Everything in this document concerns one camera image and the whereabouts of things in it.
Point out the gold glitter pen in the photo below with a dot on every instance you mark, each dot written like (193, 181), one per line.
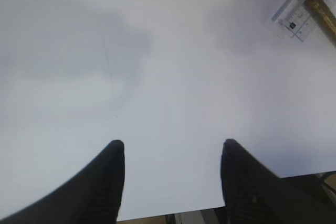
(312, 1)

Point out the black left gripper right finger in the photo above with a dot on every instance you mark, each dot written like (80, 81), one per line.
(254, 194)

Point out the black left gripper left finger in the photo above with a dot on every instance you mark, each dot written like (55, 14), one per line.
(93, 195)

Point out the clear plastic ruler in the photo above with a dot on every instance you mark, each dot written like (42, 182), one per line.
(295, 21)

